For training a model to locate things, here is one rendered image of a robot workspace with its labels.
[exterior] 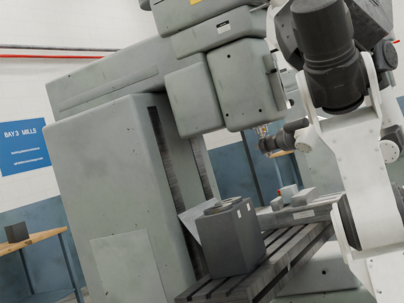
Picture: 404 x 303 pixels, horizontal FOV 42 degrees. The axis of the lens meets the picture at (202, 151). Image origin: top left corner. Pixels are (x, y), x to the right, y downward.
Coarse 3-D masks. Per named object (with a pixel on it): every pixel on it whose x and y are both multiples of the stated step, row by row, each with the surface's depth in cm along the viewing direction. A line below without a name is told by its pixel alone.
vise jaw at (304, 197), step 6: (300, 192) 206; (306, 192) 201; (312, 192) 204; (294, 198) 199; (300, 198) 198; (306, 198) 197; (312, 198) 203; (294, 204) 200; (300, 204) 199; (306, 204) 198
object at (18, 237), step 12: (276, 156) 801; (288, 156) 863; (276, 168) 806; (12, 228) 523; (24, 228) 529; (60, 228) 550; (12, 240) 529; (24, 240) 522; (36, 240) 520; (60, 240) 554; (0, 252) 482; (24, 252) 587; (24, 264) 586; (72, 264) 556; (72, 276) 553; (36, 288) 589; (72, 288) 558; (24, 300) 567; (36, 300) 549; (48, 300) 532
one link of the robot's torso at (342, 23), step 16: (304, 0) 116; (320, 0) 113; (336, 0) 111; (304, 16) 113; (320, 16) 112; (336, 16) 112; (304, 32) 116; (320, 32) 114; (336, 32) 114; (352, 32) 119; (304, 48) 119; (320, 48) 116; (336, 48) 116; (352, 48) 118; (320, 64) 118; (336, 112) 126
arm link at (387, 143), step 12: (384, 96) 162; (384, 108) 163; (396, 108) 164; (384, 120) 164; (396, 120) 163; (384, 132) 164; (396, 132) 162; (384, 144) 164; (396, 144) 163; (384, 156) 166; (396, 156) 164
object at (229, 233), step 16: (208, 208) 163; (224, 208) 155; (240, 208) 160; (208, 224) 155; (224, 224) 153; (240, 224) 156; (256, 224) 169; (208, 240) 155; (224, 240) 153; (240, 240) 153; (256, 240) 165; (208, 256) 156; (224, 256) 154; (240, 256) 152; (256, 256) 162; (224, 272) 154; (240, 272) 153
